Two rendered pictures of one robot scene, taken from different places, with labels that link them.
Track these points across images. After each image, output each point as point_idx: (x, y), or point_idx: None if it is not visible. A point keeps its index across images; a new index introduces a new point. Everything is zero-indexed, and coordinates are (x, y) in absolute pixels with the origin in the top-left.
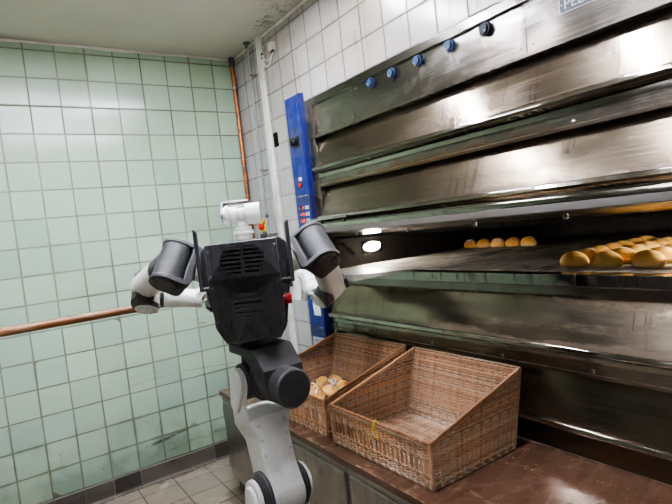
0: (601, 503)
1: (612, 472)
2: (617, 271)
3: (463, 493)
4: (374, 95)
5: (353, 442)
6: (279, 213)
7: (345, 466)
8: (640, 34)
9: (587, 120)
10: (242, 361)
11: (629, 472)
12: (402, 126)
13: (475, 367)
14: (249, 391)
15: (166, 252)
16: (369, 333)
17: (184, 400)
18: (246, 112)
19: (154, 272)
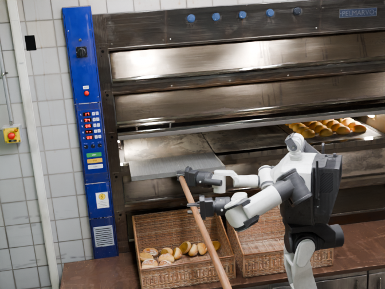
0: (368, 237)
1: (347, 226)
2: (344, 138)
3: (338, 259)
4: (192, 28)
5: (266, 269)
6: (34, 119)
7: (272, 283)
8: (372, 38)
9: (348, 71)
10: (291, 237)
11: (350, 224)
12: (223, 56)
13: None
14: (315, 249)
15: (300, 179)
16: (169, 207)
17: None
18: None
19: (306, 194)
